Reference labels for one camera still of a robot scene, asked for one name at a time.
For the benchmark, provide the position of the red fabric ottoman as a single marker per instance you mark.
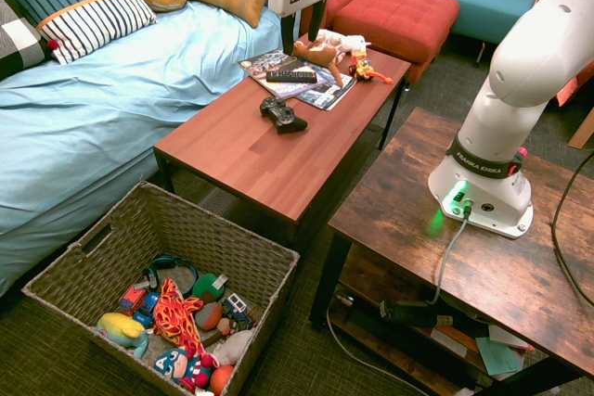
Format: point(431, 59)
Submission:
point(394, 16)

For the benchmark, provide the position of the white paper sheet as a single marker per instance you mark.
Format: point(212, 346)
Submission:
point(506, 335)

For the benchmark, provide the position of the yellow blue plush doll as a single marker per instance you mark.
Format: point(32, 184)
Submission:
point(120, 328)

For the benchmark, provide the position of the black remote control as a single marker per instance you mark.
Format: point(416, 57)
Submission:
point(291, 76)

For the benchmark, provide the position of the orange box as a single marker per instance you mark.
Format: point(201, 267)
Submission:
point(567, 92)

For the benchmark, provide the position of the grey wicker basket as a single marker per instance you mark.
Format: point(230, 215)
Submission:
point(185, 224)

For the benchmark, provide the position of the red toy truck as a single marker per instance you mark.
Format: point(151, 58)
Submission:
point(131, 298)

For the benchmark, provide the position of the white plush toy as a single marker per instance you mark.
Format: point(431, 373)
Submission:
point(234, 347)

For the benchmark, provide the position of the rustic brown side table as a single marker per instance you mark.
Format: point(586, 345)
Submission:
point(399, 210)

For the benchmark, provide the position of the black gamepad controller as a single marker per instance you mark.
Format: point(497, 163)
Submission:
point(283, 115)

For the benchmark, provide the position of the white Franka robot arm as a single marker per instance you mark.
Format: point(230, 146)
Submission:
point(510, 67)

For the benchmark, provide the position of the Captain America plush doll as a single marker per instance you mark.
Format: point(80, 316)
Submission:
point(178, 366)

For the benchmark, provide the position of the blue toy jeep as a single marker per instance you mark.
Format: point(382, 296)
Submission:
point(236, 310)

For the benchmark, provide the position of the black power brick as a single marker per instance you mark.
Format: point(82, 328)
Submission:
point(408, 313)

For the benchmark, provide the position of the blue black headphones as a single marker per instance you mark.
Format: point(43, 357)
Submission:
point(188, 271)

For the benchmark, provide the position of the blue toy car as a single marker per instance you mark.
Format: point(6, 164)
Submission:
point(147, 308)

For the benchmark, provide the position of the bed with light blue sheet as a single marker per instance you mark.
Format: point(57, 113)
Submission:
point(93, 113)

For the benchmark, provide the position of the reddish wooden coffee table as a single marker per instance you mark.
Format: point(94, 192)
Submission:
point(278, 159)

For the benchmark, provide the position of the green plush ball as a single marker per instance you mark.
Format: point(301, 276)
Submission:
point(206, 289)

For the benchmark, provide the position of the dark cover magazine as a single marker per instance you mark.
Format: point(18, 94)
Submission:
point(269, 63)

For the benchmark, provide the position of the white navy striped pillow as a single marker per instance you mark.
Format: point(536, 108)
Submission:
point(97, 22)

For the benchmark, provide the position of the brown orange plush ball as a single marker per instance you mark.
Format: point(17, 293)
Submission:
point(209, 317)

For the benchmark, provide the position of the brown plush animal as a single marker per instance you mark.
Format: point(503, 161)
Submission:
point(320, 55)

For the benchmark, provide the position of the orange flame pattern plush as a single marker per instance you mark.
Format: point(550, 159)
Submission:
point(178, 319)

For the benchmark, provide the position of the white plush unicorn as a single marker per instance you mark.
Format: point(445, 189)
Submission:
point(345, 41)

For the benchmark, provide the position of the light wooden furniture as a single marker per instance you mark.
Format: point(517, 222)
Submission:
point(584, 131)

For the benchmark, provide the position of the teal paper envelope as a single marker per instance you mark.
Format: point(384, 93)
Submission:
point(499, 358)

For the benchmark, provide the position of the orange toy vehicle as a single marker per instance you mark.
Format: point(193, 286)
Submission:
point(362, 69)

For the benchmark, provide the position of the black white checked pillow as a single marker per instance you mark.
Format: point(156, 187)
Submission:
point(18, 43)

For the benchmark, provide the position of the purple cover magazine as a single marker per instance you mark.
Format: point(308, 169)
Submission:
point(290, 89)

